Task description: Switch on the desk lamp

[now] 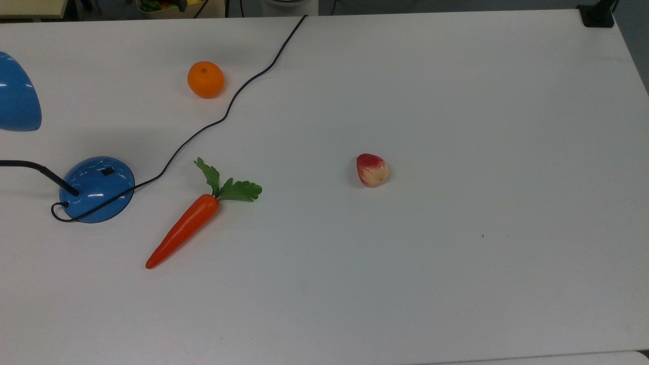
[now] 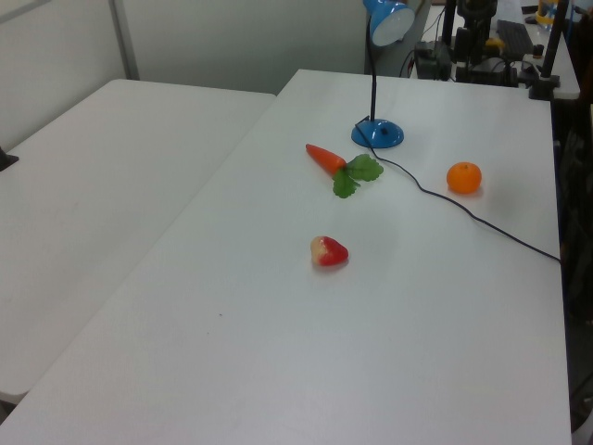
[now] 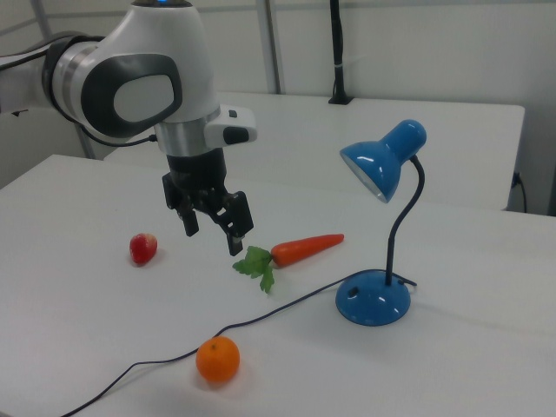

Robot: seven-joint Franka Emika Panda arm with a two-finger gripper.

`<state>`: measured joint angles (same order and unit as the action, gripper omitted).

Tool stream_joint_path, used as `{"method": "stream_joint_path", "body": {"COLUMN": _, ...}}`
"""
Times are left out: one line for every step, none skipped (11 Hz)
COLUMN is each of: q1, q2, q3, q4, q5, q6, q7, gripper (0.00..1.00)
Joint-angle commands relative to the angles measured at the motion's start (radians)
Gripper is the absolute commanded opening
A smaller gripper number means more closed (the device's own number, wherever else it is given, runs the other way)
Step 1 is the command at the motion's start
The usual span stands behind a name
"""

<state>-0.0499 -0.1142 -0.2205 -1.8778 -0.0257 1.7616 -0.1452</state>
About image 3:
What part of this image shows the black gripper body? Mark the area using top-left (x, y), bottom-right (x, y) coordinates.
top-left (166, 147), bottom-right (230, 206)

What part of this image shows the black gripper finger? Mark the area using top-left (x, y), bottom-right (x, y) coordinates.
top-left (207, 189), bottom-right (255, 257)
top-left (162, 171), bottom-right (201, 238)

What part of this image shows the blue desk lamp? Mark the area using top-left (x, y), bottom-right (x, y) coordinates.
top-left (334, 119), bottom-right (428, 326)

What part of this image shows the red toy strawberry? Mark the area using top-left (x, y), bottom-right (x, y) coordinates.
top-left (129, 232), bottom-right (158, 267)

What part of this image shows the orange toy carrot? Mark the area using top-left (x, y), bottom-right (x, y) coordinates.
top-left (232, 233), bottom-right (346, 295)

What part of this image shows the orange toy mandarin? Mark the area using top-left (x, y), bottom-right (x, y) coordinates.
top-left (195, 335), bottom-right (242, 384)

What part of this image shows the white table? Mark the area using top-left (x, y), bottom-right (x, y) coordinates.
top-left (103, 90), bottom-right (526, 213)

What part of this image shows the black clamped pole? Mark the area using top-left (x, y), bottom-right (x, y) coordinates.
top-left (328, 0), bottom-right (354, 106)

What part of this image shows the dark lamp power cable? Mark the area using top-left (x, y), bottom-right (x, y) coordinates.
top-left (54, 279), bottom-right (348, 417)

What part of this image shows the grey partition post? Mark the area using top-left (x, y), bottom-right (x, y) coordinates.
top-left (259, 0), bottom-right (287, 95)
top-left (76, 125), bottom-right (97, 160)

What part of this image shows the black wall plug cable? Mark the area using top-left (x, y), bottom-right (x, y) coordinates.
top-left (512, 171), bottom-right (529, 214)

